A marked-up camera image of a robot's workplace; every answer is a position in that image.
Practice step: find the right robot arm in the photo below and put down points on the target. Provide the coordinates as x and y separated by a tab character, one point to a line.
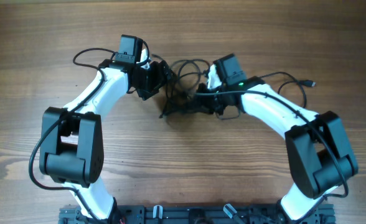
320	156

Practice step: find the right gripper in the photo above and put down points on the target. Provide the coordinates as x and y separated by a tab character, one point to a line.
202	103

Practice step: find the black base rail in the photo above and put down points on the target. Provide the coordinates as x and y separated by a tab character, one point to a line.
198	214

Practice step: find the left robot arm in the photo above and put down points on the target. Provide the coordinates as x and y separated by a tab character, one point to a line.
71	150

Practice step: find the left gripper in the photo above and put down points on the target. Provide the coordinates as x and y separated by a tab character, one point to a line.
162	76

